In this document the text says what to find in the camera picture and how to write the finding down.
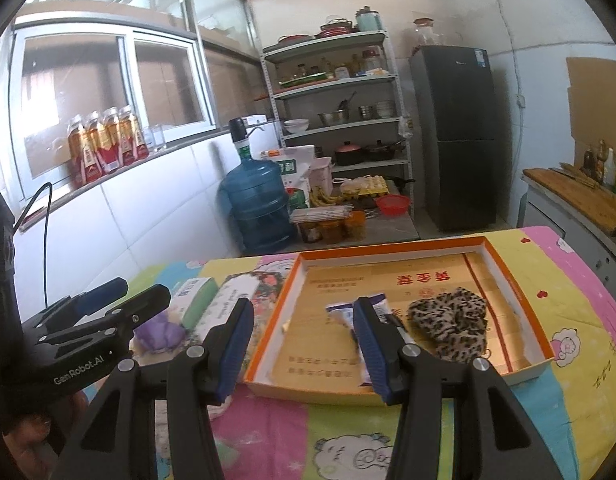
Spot orange shallow cardboard box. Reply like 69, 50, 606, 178
244, 235, 554, 405

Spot blue water jug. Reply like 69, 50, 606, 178
221, 140, 295, 255

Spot black cable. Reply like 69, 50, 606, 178
12, 181, 54, 309

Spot blue white tissue packet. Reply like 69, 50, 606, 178
325, 292, 413, 386

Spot grey kitchen counter cabinet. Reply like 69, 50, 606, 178
517, 177, 616, 300

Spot sliding glass window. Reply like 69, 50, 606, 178
8, 20, 219, 197

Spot red lidded pot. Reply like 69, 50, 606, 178
334, 141, 364, 166

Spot black refrigerator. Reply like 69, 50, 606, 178
410, 46, 502, 232

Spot black water pump dispenser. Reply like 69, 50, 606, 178
229, 117, 263, 150

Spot bananas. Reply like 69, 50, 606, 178
310, 186, 341, 207

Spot white green rice bag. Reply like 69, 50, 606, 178
260, 145, 315, 210

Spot jars with orange contents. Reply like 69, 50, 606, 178
298, 210, 366, 244

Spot purple dress teddy bear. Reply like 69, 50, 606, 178
134, 312, 186, 353

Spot dark sauce bottle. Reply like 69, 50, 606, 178
581, 148, 597, 180

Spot glass jar on fridge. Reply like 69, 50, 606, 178
413, 18, 445, 52

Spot person's left hand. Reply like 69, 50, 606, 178
1, 389, 92, 480

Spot white bowl on shelf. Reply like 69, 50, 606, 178
283, 118, 310, 134

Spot pink plastic bucket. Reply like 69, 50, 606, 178
309, 156, 333, 195

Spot green gardenia tissue pack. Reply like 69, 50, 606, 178
167, 278, 219, 332

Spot leopard print fabric item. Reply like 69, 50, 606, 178
408, 287, 488, 363

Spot brown cardboard sheet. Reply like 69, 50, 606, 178
567, 58, 616, 167

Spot red plastic basket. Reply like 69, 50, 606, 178
375, 194, 411, 217

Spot egg tray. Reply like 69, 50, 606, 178
339, 176, 389, 198

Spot colourful cartoon bed sheet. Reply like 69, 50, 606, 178
130, 226, 616, 479

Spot white condiment bottle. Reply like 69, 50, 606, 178
603, 148, 616, 192

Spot floral tissue pack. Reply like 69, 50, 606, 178
193, 270, 295, 344

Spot black wok pan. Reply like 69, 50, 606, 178
364, 140, 403, 162

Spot teal pot on shelf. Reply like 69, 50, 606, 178
355, 6, 385, 32

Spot white metal shelf rack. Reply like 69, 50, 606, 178
260, 28, 414, 198

